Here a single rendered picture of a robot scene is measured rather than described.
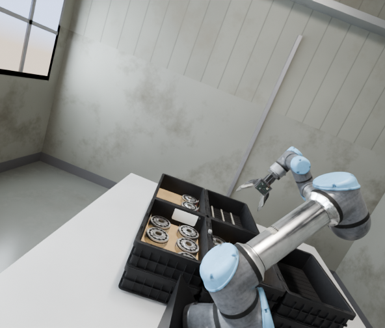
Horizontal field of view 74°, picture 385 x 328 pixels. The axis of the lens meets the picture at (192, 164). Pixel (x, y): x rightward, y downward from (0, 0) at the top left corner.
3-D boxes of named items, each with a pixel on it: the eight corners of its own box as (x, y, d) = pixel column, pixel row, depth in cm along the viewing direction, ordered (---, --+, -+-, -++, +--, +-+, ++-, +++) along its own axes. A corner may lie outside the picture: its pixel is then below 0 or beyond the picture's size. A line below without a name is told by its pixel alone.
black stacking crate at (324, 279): (342, 339, 101) (357, 317, 98) (273, 317, 98) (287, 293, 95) (302, 271, 139) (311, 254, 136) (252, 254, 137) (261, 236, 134)
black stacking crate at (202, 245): (145, 217, 132) (152, 197, 129) (199, 235, 134) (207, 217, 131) (124, 267, 93) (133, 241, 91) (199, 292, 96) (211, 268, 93)
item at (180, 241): (177, 235, 117) (177, 234, 117) (198, 242, 119) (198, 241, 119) (177, 249, 108) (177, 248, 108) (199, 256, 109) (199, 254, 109)
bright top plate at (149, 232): (148, 225, 116) (149, 224, 116) (169, 232, 117) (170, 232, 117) (144, 237, 107) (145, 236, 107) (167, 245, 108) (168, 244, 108)
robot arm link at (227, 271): (230, 329, 62) (380, 211, 75) (203, 281, 59) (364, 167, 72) (211, 300, 74) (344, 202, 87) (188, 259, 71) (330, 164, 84)
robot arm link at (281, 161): (295, 146, 120) (289, 144, 128) (278, 164, 121) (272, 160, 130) (307, 157, 121) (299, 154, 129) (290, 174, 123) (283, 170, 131)
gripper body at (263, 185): (252, 187, 124) (270, 168, 123) (252, 184, 133) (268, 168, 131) (264, 197, 124) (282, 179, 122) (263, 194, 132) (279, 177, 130)
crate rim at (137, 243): (151, 200, 129) (152, 196, 129) (206, 220, 132) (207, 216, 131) (131, 246, 91) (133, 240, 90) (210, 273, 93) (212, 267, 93)
